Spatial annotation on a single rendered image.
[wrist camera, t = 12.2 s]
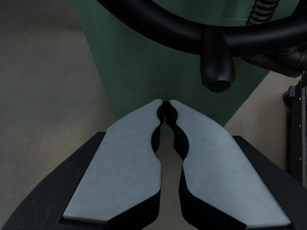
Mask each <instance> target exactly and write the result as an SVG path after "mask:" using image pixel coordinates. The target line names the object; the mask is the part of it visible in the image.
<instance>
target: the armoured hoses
mask: <svg viewBox="0 0 307 230"><path fill-rule="evenodd" d="M279 1H280V0H255V1H254V3H255V4H254V5H253V7H252V10H251V12H250V16H249V17H248V21H247V22H246V23H245V24H246V26H249V25H255V24H261V23H266V22H270V19H271V18H272V16H273V14H274V12H275V9H276V7H277V6H278V4H279ZM305 10H307V0H299V2H298V5H297V6H296V7H295V11H294V12H293V13H292V15H294V14H297V13H300V12H302V11H305ZM241 59H243V60H244V61H245V62H247V63H249V64H252V65H256V66H259V67H262V68H264V69H268V70H270V71H273V72H275V73H280V74H282V75H285V76H288V77H290V78H297V77H299V76H300V75H301V74H303V71H306V72H307V53H305V52H302V51H300V50H298V49H296V47H294V48H290V49H286V50H283V51H278V52H274V53H267V54H261V55H254V56H246V57H241Z"/></svg>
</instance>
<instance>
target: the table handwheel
mask: <svg viewBox="0 0 307 230"><path fill-rule="evenodd" d="M97 1H98V2H99V3H100V4H101V5H102V6H103V7H105V8H106V9H107V10H108V11H109V12H110V13H111V14H113V15H114V16H115V17H116V18H117V19H119V20H120V21H121V22H123V23H124V24H126V25H127V26H128V27H130V28H132V29H133V30H135V31H136V32H138V33H139V34H141V35H143V36H145V37H146V38H148V39H150V40H153V41H155V42H157V43H159V44H162V45H164V46H167V47H170V48H172V49H175V50H179V51H182V52H187V53H191V54H196V55H201V42H202V33H203V31H204V30H205V29H206V28H208V27H210V26H213V25H206V24H201V23H198V22H194V21H190V20H188V19H185V18H182V17H180V16H177V15H175V14H173V13H171V12H169V11H167V10H166V9H164V8H162V7H161V6H159V5H158V4H156V3H155V2H153V1H152V0H97ZM218 27H220V28H221V30H222V33H223V36H224V38H225V40H226V42H227V44H228V47H229V50H230V53H231V55H232V57H246V56H254V55H261V54H267V53H272V52H278V51H283V50H286V49H290V48H294V47H298V46H302V45H305V44H307V10H305V11H302V12H300V13H297V14H294V15H291V16H288V17H285V18H281V19H278V20H275V21H270V22H266V23H261V24H255V25H249V26H218Z"/></svg>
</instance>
